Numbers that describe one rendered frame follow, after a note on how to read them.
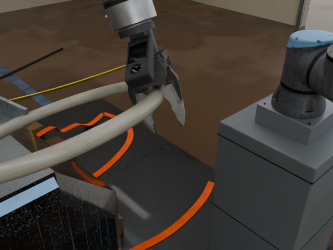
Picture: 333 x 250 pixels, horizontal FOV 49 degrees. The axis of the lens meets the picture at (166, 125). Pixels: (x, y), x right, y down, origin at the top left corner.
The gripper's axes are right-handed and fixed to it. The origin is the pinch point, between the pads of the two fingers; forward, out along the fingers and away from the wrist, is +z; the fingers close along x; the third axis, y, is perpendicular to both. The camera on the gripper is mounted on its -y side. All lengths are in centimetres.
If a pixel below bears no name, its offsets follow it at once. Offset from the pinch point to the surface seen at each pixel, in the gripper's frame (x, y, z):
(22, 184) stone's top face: 57, 25, 15
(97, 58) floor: 141, 339, 6
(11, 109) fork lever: 44.2, 18.1, -9.7
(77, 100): 26.8, 21.3, -6.3
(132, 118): 1.9, -12.3, -6.5
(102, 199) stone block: 45, 46, 36
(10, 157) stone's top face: 67, 38, 9
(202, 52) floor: 26, 375, 40
